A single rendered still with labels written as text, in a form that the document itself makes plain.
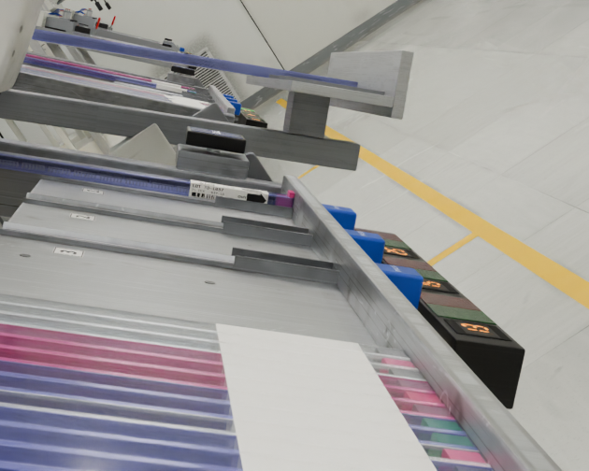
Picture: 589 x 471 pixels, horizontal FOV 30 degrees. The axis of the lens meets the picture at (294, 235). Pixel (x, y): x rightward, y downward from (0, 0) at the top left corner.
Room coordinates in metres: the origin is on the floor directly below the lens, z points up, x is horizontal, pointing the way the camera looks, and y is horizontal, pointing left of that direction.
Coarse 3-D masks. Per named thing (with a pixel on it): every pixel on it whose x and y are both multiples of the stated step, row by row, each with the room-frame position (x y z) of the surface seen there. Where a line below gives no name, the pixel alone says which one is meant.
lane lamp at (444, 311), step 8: (432, 304) 0.63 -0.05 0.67; (440, 312) 0.61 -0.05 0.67; (448, 312) 0.61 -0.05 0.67; (456, 312) 0.62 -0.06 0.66; (464, 312) 0.62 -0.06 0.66; (472, 312) 0.62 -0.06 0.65; (480, 312) 0.63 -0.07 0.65; (464, 320) 0.60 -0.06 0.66; (472, 320) 0.60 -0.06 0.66; (480, 320) 0.60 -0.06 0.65; (488, 320) 0.61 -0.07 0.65
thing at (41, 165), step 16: (0, 160) 0.83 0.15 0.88; (16, 160) 0.83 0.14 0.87; (32, 160) 0.83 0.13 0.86; (48, 160) 0.83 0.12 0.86; (64, 176) 0.83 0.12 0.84; (80, 176) 0.83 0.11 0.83; (96, 176) 0.83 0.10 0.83; (112, 176) 0.83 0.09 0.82; (128, 176) 0.83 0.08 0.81; (144, 176) 0.83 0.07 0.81; (160, 176) 0.83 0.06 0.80; (160, 192) 0.83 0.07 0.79; (176, 192) 0.83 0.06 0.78
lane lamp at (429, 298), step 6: (426, 294) 0.65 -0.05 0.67; (432, 294) 0.66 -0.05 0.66; (426, 300) 0.64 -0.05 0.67; (432, 300) 0.64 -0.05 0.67; (438, 300) 0.64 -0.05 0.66; (444, 300) 0.65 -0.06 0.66; (450, 300) 0.65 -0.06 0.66; (456, 300) 0.65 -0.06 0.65; (462, 300) 0.65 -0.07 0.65; (468, 300) 0.66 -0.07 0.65; (450, 306) 0.63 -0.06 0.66; (456, 306) 0.63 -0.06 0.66; (462, 306) 0.64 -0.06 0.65; (468, 306) 0.64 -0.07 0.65; (474, 306) 0.64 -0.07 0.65
